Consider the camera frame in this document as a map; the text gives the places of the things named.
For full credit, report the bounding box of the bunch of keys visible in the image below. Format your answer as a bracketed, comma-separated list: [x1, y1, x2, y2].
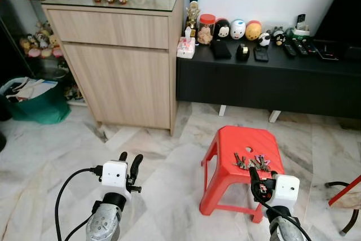
[234, 153, 272, 173]

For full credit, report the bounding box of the red plastic stool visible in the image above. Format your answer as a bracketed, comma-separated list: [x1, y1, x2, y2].
[199, 125, 286, 224]

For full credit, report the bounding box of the light wooden cabinet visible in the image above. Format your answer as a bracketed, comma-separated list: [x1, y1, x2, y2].
[42, 0, 187, 137]

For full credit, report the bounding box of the black low tv console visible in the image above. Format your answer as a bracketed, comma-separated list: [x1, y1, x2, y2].
[176, 37, 361, 121]

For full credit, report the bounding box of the green shopping bag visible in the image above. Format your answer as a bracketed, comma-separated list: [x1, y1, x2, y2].
[0, 76, 72, 125]

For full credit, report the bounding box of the black phone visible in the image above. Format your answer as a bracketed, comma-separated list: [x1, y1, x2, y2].
[253, 46, 270, 63]

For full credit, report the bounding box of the black tape dispenser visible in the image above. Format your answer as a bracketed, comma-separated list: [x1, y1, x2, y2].
[235, 43, 251, 62]

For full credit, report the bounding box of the pink white tissue box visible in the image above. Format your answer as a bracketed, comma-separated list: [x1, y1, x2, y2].
[176, 26, 196, 60]

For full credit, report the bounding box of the black remote control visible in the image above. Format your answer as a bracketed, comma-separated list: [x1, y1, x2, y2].
[303, 38, 319, 54]
[292, 38, 310, 56]
[281, 41, 297, 58]

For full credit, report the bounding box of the black wallet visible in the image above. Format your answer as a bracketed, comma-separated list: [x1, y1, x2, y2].
[210, 40, 233, 60]

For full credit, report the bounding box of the small white panda figure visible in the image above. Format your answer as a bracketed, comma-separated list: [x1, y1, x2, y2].
[258, 32, 272, 47]

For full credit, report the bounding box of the small black panda figure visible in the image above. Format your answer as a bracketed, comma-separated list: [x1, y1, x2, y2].
[272, 27, 287, 46]

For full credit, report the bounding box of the black tray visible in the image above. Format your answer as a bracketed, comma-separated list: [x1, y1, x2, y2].
[312, 39, 342, 62]

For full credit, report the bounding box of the yellow egg shaped plush toy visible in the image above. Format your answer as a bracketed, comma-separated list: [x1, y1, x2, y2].
[245, 20, 263, 42]

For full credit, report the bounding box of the white egg shaped plush toy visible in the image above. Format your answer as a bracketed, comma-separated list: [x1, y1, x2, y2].
[230, 19, 247, 41]

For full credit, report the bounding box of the black egg shaped plush toy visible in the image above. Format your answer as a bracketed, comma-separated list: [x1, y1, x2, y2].
[214, 18, 231, 41]

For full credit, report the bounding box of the clear jar with red lid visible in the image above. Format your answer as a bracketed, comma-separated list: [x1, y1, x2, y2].
[197, 13, 218, 46]

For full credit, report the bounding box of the green white desk holder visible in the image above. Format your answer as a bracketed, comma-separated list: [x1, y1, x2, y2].
[290, 14, 311, 40]

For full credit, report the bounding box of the glass display shelf with toys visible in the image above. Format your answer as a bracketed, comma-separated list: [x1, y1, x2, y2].
[0, 0, 71, 102]

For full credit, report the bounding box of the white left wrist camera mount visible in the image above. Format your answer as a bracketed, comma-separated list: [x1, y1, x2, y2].
[100, 160, 132, 201]

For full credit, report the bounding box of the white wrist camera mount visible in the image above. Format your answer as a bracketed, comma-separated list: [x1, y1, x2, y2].
[100, 160, 132, 201]
[271, 174, 301, 208]

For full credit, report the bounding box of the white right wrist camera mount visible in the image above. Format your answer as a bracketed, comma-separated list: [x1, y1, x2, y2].
[271, 174, 301, 208]

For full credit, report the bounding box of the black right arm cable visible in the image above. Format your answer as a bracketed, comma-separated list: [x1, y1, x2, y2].
[250, 180, 312, 241]

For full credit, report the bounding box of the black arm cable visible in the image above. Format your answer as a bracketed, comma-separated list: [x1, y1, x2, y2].
[54, 166, 103, 241]
[250, 180, 312, 241]

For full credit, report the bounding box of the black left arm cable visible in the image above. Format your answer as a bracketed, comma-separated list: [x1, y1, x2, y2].
[54, 166, 103, 241]

